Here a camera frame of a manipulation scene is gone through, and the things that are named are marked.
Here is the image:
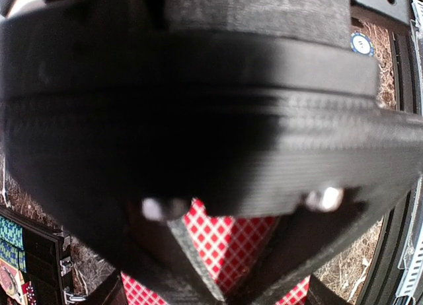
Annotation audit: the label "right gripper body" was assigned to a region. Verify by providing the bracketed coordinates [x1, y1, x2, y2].
[1, 0, 422, 304]

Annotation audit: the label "red dice in case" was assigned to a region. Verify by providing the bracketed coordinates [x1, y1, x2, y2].
[22, 281, 38, 305]

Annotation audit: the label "card deck in case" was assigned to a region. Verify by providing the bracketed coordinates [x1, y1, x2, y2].
[1, 259, 26, 304]

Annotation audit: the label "green chip row left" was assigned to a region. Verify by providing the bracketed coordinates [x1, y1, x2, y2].
[0, 240, 26, 273]

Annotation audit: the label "green-blue 50 chip stack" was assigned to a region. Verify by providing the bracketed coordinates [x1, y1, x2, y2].
[350, 32, 375, 57]

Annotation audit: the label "white cable duct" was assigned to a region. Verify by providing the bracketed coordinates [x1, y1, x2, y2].
[395, 176, 422, 304]

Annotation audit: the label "black poker chip case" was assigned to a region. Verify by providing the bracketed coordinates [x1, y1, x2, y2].
[1, 207, 87, 304]

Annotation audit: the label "red-backed playing card deck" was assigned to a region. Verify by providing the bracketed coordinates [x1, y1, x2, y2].
[122, 199, 309, 304]

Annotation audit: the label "green chip row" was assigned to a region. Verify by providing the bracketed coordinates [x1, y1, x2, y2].
[0, 217, 24, 250]
[0, 240, 26, 273]

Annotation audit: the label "green chip row right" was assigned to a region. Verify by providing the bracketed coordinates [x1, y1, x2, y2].
[0, 217, 24, 250]

